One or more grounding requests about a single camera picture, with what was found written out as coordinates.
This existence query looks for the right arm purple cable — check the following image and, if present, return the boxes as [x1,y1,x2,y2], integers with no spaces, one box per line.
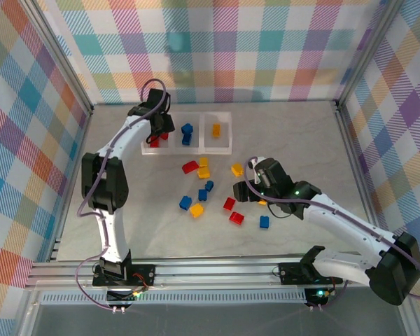
[243,155,420,311]

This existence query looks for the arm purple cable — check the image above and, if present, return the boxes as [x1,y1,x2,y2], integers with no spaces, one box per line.
[75,78,169,312]
[243,155,420,311]

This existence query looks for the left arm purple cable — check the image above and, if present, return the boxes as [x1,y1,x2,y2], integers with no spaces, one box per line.
[75,78,169,312]

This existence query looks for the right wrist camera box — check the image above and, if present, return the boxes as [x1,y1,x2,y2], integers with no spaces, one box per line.
[254,157,278,193]

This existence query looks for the aluminium side rail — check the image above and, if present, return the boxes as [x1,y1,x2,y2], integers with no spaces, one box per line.
[334,101,393,258]
[48,104,95,263]

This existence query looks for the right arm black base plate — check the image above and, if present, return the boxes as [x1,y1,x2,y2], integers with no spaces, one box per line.
[278,261,344,286]

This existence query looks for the aluminium mounting rail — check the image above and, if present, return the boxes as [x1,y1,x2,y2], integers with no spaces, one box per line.
[24,257,411,291]

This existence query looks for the slotted grey cable duct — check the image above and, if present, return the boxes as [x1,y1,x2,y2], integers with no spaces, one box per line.
[41,292,308,306]

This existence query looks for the aluminium frame post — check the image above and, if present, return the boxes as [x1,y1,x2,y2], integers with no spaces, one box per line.
[335,0,409,109]
[19,0,95,116]

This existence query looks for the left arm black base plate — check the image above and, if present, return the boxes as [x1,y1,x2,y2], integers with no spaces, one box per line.
[92,263,158,288]

